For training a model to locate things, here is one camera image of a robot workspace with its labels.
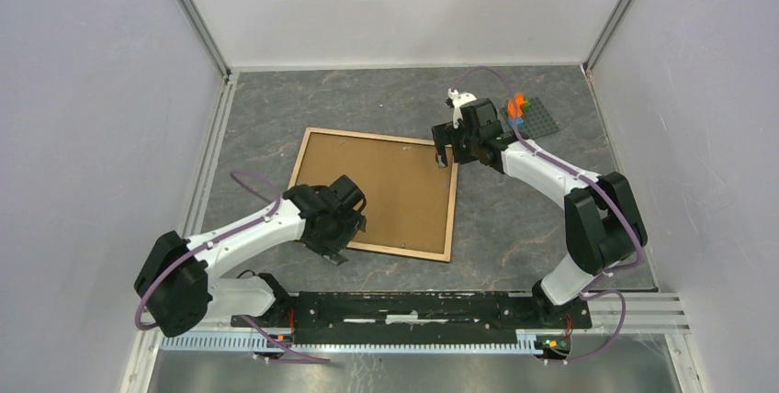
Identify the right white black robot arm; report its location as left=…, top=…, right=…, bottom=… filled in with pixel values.
left=431, top=89, right=648, bottom=327

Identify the aluminium rail frame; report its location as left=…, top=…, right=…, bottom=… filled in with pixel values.
left=138, top=291, right=691, bottom=335

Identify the brown cardboard backing board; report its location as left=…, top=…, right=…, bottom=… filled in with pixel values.
left=293, top=133, right=455, bottom=255

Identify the orange arch block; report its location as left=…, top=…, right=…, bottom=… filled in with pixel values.
left=506, top=94, right=525, bottom=120

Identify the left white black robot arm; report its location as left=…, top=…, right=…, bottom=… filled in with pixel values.
left=133, top=175, right=367, bottom=338

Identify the grey building block baseplate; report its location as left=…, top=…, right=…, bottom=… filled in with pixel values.
left=516, top=97, right=559, bottom=140

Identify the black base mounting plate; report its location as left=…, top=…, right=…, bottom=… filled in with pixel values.
left=253, top=291, right=593, bottom=345

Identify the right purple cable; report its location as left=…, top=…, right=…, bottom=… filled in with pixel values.
left=453, top=66, right=647, bottom=365

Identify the white slotted cable duct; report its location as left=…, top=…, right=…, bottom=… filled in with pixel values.
left=160, top=331, right=543, bottom=355

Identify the wooden picture frame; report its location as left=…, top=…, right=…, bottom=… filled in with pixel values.
left=287, top=127, right=460, bottom=264

